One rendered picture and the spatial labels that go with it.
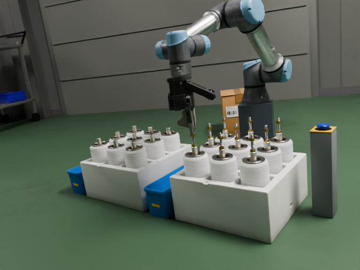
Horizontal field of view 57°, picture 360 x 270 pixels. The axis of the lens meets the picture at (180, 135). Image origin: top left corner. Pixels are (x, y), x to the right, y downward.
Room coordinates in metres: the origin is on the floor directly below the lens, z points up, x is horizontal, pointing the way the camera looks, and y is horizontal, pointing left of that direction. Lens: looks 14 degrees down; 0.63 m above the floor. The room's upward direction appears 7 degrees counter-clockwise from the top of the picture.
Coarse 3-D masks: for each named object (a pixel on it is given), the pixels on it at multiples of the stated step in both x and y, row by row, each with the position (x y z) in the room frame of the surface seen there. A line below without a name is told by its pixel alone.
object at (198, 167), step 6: (204, 156) 1.16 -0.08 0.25; (186, 162) 1.17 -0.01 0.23; (192, 162) 1.15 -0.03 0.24; (198, 162) 1.15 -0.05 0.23; (204, 162) 1.16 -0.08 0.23; (186, 168) 1.17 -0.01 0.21; (192, 168) 1.15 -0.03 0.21; (198, 168) 1.15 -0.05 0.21; (204, 168) 1.16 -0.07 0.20; (186, 174) 1.17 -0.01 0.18; (192, 174) 1.15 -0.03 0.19; (198, 174) 1.15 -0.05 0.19; (204, 174) 1.15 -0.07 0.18
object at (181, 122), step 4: (184, 112) 1.18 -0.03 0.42; (192, 112) 1.18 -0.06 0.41; (184, 116) 1.18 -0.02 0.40; (192, 116) 1.18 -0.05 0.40; (180, 120) 1.18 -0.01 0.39; (184, 120) 1.18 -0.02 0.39; (192, 120) 1.17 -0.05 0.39; (180, 124) 1.18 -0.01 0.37; (184, 124) 1.18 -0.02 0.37; (188, 124) 1.17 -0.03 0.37; (192, 124) 1.17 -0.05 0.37; (192, 128) 1.17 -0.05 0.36; (192, 132) 1.18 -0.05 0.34
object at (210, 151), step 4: (200, 148) 1.28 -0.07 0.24; (204, 148) 1.26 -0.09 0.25; (208, 148) 1.25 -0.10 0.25; (212, 148) 1.25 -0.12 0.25; (216, 148) 1.25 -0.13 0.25; (208, 152) 1.24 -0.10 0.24; (212, 152) 1.24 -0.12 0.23; (216, 152) 1.24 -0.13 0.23; (208, 156) 1.24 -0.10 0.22; (208, 160) 1.25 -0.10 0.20
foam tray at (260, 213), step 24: (288, 168) 1.11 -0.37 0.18; (192, 192) 1.12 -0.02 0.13; (216, 192) 1.06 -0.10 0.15; (240, 192) 1.00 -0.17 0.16; (264, 192) 0.95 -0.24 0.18; (288, 192) 1.08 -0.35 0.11; (192, 216) 1.13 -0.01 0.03; (216, 216) 1.06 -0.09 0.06; (240, 216) 1.00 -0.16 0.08; (264, 216) 0.95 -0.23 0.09; (288, 216) 1.07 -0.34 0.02; (264, 240) 0.96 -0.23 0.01
